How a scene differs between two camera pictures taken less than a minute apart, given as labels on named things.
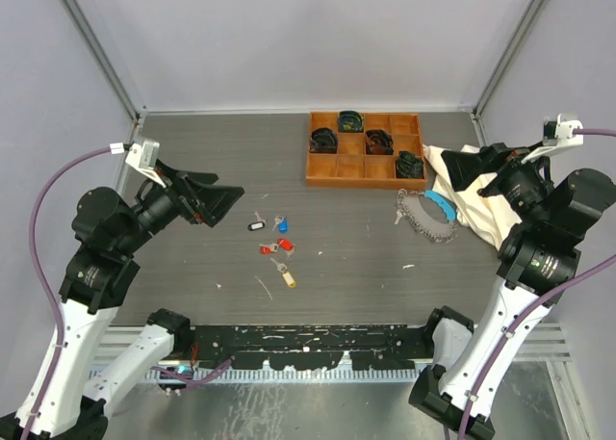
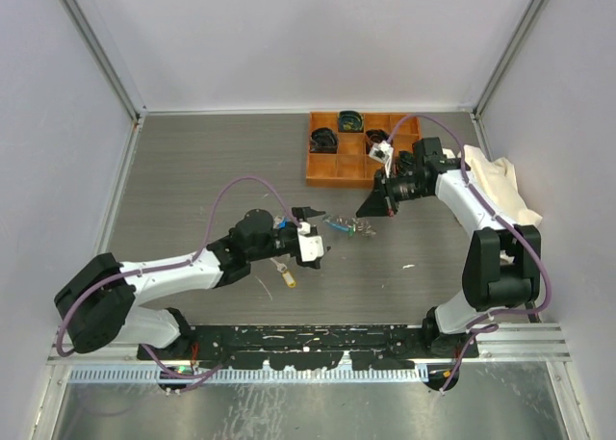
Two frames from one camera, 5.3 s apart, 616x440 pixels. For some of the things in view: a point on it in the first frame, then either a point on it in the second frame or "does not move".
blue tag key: x=281 y=222 does not move
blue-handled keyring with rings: x=444 y=200 → x=350 y=225
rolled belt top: x=350 y=121 does not move
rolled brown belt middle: x=378 y=142 does not move
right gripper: x=467 y=167 → x=377 y=204
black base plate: x=373 y=347 does not move
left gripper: x=207 y=200 → x=304 y=214
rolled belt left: x=323 y=141 does not move
